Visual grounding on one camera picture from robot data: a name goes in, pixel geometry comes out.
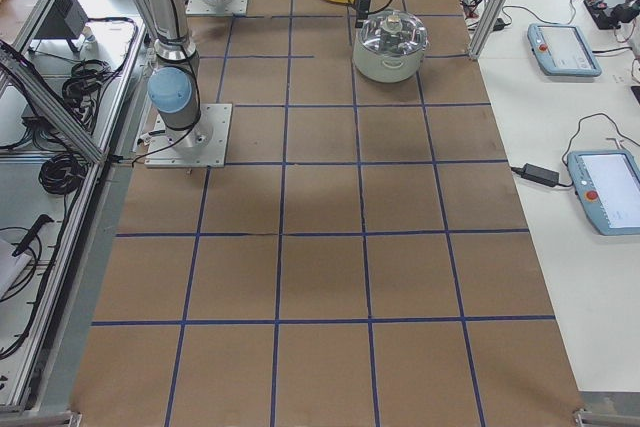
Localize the coiled black cables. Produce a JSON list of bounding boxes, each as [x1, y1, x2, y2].
[[38, 151, 85, 198]]

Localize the glass pot lid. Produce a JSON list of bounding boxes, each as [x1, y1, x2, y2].
[[357, 10, 429, 57]]

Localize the teach pendant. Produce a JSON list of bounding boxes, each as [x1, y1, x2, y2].
[[527, 24, 602, 78], [567, 150, 639, 236]]

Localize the white steel pot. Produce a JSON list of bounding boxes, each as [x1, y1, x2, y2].
[[353, 10, 429, 83]]

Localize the far teach pendant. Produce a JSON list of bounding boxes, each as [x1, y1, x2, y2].
[[527, 24, 602, 78]]

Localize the black power adapter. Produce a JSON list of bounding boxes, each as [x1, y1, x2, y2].
[[521, 163, 559, 187]]

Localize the brown paper table mat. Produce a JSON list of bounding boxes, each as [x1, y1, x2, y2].
[[71, 0, 581, 426]]

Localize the near teach pendant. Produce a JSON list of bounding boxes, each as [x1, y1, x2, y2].
[[567, 150, 639, 236]]

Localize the black electronics board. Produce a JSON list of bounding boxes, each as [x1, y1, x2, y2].
[[583, 0, 639, 30]]

